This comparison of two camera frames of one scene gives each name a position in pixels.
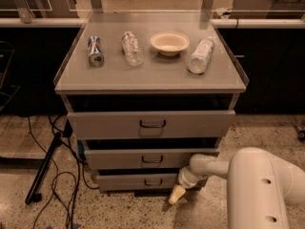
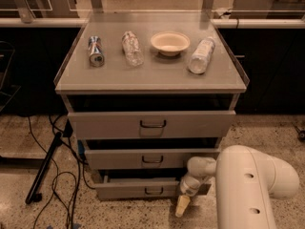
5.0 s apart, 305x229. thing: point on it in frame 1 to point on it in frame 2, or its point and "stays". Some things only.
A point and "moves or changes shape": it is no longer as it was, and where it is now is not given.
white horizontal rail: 214,23 stays
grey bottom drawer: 132,182 moves or changes shape
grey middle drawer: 142,158 stays
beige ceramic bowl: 170,43 stays
